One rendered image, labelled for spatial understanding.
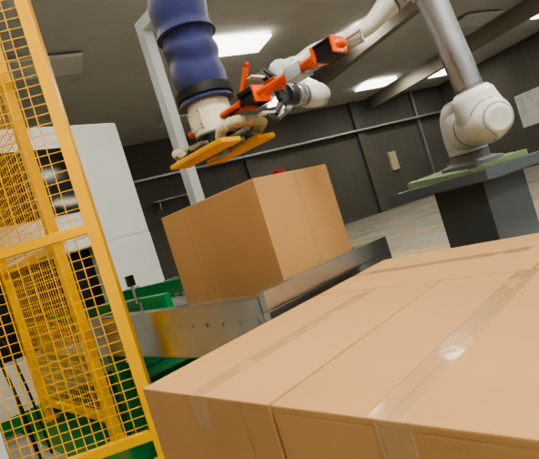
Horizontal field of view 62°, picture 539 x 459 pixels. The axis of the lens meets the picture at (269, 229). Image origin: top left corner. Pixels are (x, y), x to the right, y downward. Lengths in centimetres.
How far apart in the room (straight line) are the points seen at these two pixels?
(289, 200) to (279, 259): 22
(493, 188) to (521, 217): 18
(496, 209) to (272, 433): 142
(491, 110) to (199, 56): 106
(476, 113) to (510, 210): 44
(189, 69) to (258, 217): 65
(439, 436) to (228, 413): 37
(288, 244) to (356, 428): 98
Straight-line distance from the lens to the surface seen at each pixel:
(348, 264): 160
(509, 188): 200
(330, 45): 143
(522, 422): 52
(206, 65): 181
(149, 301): 208
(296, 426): 67
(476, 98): 180
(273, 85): 157
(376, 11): 199
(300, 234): 154
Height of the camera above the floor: 79
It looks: 1 degrees down
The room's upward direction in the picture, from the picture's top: 17 degrees counter-clockwise
